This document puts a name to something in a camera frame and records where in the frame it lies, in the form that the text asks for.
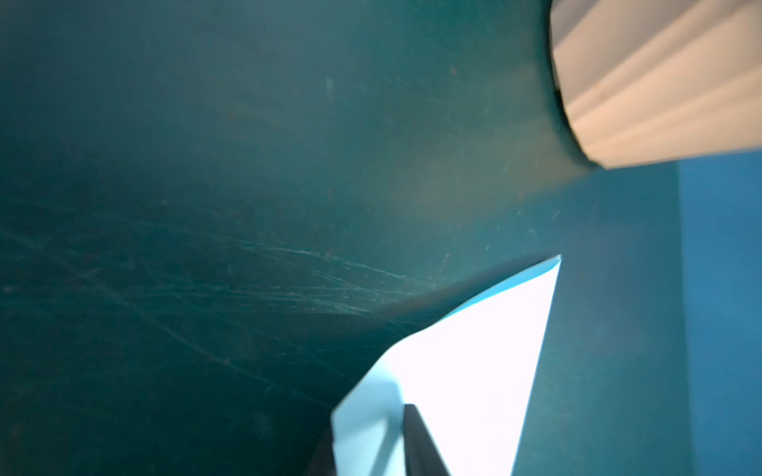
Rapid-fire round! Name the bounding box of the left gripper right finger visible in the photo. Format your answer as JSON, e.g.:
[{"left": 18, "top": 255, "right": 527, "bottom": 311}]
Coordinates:
[{"left": 403, "top": 404, "right": 450, "bottom": 476}]

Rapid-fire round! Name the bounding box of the light blue square paper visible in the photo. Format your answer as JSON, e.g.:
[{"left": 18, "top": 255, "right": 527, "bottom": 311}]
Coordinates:
[{"left": 331, "top": 257, "right": 562, "bottom": 475}]

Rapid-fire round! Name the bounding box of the terracotta flower pot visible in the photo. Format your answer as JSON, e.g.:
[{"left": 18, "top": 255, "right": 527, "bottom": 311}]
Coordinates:
[{"left": 550, "top": 1, "right": 761, "bottom": 169}]

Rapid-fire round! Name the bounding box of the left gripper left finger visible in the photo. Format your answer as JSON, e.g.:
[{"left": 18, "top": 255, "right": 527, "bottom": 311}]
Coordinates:
[{"left": 307, "top": 428, "right": 337, "bottom": 476}]

